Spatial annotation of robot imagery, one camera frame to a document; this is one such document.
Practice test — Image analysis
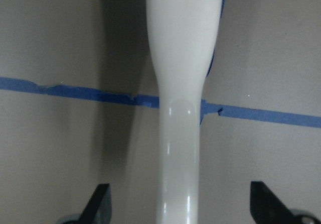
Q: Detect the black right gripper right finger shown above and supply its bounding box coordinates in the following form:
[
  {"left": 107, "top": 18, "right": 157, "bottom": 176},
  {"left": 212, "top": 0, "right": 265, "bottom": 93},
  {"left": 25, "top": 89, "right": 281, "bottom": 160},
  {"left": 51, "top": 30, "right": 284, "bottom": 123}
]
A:
[{"left": 250, "top": 181, "right": 294, "bottom": 223}]

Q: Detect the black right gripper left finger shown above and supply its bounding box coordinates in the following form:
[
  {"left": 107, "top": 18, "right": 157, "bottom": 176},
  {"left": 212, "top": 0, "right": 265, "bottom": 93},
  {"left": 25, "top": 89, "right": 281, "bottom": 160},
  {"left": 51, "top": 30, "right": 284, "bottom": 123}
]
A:
[{"left": 79, "top": 183, "right": 111, "bottom": 224}]

